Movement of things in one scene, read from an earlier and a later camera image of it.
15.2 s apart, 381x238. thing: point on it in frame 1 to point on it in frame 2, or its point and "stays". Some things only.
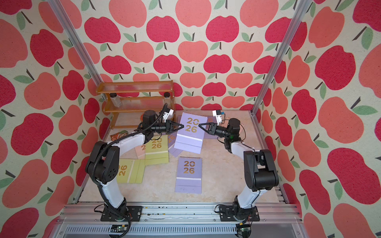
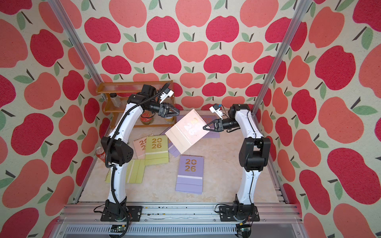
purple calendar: x=189 y=175 stays
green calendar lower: x=131 y=170 stays
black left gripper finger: x=173 y=130 to x=176 y=112
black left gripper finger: x=176 y=123 to x=173 y=108
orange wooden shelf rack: x=127 y=104 stays
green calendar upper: x=157 y=150 stays
